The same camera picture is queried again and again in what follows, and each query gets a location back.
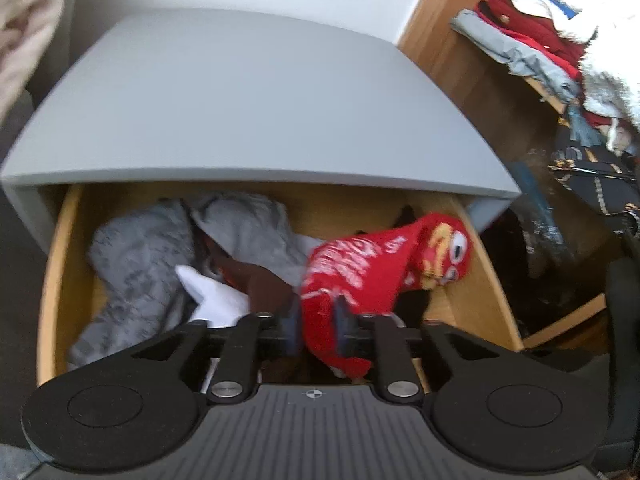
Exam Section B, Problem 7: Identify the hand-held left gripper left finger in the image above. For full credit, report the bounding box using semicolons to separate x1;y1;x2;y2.
131;309;302;404

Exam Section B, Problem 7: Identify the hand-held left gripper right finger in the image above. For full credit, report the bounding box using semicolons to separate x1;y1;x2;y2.
334;304;494;404

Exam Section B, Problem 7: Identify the brown sock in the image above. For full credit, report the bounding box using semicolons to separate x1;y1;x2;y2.
219;256;302;322

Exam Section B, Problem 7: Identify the red patterned sock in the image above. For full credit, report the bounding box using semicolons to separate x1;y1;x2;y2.
299;211;474;379

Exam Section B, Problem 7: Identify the black sock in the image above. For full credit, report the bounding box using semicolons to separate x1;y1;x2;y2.
389;204;437;327

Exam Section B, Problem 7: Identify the white sock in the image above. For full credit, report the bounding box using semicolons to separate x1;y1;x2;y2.
174;264;252;392

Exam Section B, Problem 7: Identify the grey sock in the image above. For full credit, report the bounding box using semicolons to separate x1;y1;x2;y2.
189;191;312;287

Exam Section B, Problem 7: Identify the patterned grey underwear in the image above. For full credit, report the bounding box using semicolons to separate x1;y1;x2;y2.
66;199;202;372

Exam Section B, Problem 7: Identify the grey nightstand drawer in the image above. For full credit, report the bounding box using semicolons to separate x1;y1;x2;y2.
36;181;524;392

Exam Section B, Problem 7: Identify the black garment pile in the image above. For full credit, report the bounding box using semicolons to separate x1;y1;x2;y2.
479;209;607;337

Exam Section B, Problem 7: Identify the clear plastic bag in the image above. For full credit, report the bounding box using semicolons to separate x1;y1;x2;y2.
514;159;572;272

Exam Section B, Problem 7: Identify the black bag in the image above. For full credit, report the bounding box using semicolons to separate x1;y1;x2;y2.
546;134;640;222

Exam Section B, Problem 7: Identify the teal tassel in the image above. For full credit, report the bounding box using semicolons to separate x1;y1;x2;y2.
569;104;602;144

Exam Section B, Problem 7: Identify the grey nightstand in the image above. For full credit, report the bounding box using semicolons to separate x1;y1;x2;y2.
0;7;524;222

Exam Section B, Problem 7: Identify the white fluffy garment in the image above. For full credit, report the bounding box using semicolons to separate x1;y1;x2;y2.
519;0;640;132

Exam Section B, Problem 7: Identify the dark grey bed base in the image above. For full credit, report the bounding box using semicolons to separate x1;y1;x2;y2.
0;85;51;446

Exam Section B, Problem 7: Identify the wooden wardrobe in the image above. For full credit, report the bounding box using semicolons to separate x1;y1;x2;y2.
396;0;640;352

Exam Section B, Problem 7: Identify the red garment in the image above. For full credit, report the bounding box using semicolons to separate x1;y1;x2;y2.
476;0;587;82

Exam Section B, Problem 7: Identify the pink blanket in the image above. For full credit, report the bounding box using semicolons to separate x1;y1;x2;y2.
0;0;67;117

